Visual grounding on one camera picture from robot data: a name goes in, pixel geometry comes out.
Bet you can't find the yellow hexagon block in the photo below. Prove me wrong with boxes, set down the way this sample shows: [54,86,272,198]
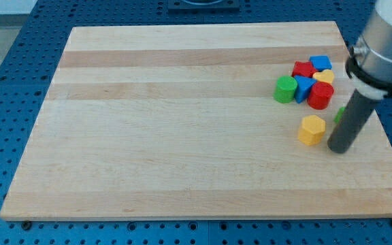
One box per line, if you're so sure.
[297,115,326,146]

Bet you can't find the green cylinder block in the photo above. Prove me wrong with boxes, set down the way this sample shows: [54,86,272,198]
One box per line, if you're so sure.
[274,76,297,103]

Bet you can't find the green star block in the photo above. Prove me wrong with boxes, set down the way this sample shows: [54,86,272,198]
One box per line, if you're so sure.
[333,106,345,124]

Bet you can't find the wooden board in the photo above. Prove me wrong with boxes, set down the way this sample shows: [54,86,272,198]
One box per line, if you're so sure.
[0,22,392,221]

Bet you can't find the red star block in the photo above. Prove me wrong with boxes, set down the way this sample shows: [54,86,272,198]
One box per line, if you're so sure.
[291,61,318,78]

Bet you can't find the black cable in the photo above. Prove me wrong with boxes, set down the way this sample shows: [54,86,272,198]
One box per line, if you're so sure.
[344,46,392,104]

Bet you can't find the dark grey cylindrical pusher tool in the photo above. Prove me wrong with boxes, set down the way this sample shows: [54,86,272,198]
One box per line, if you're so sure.
[327,90,380,154]

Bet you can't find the red cylinder block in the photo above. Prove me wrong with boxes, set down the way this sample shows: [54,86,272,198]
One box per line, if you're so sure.
[307,82,335,110]

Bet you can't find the blue triangle block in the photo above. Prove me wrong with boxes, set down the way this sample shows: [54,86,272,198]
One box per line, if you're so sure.
[294,75,317,103]

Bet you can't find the yellow heart block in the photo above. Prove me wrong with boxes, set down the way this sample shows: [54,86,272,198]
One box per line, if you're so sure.
[312,69,335,84]

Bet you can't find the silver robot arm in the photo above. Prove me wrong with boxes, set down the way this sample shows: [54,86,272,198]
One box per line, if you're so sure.
[346,0,392,100]

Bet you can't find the blue square block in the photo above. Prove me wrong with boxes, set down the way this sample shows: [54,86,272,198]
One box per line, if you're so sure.
[309,55,332,71]

